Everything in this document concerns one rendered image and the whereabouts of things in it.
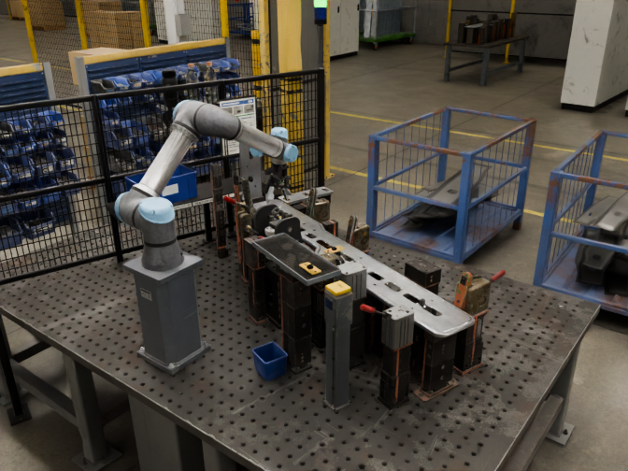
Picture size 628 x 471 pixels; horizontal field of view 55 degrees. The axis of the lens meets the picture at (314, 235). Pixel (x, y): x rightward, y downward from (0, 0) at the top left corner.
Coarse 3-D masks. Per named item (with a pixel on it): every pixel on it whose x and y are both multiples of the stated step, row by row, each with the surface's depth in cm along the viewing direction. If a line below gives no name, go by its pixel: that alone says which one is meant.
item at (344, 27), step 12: (336, 0) 1355; (348, 0) 1388; (336, 12) 1366; (348, 12) 1399; (336, 24) 1377; (348, 24) 1411; (336, 36) 1388; (348, 36) 1422; (336, 48) 1398; (348, 48) 1434
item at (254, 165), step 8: (240, 144) 292; (240, 152) 294; (248, 152) 296; (240, 160) 295; (248, 160) 298; (256, 160) 300; (240, 168) 297; (248, 168) 299; (256, 168) 302; (248, 176) 301; (256, 176) 304; (256, 184) 305; (256, 192) 307
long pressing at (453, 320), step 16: (240, 208) 294; (256, 208) 293; (288, 208) 293; (304, 224) 275; (320, 224) 276; (304, 240) 261; (336, 240) 259; (336, 256) 245; (352, 256) 245; (368, 256) 246; (368, 272) 233; (384, 272) 232; (368, 288) 220; (384, 288) 221; (400, 288) 221; (416, 288) 221; (400, 304) 211; (416, 304) 211; (432, 304) 211; (448, 304) 210; (416, 320) 201; (432, 320) 201; (448, 320) 201; (464, 320) 201
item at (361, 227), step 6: (360, 228) 260; (366, 228) 262; (354, 234) 259; (360, 234) 261; (366, 234) 263; (354, 240) 260; (360, 240) 262; (366, 240) 265; (354, 246) 261; (360, 246) 263; (366, 246) 265; (366, 252) 267
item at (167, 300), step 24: (192, 264) 218; (144, 288) 217; (168, 288) 213; (192, 288) 223; (144, 312) 223; (168, 312) 217; (192, 312) 226; (144, 336) 229; (168, 336) 221; (192, 336) 229; (168, 360) 225; (192, 360) 231
